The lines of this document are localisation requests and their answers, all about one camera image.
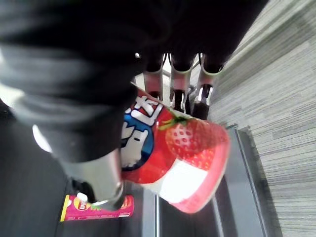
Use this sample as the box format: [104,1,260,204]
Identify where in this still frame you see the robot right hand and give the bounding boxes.
[0,0,270,211]

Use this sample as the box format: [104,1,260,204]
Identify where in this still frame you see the red strawberry gum bottle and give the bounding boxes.
[120,82,231,214]

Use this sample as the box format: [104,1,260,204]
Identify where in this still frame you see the red Lay's chips can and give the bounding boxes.
[60,194,135,222]

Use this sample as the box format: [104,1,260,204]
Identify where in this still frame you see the dark metal shelf unit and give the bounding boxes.
[0,98,283,237]

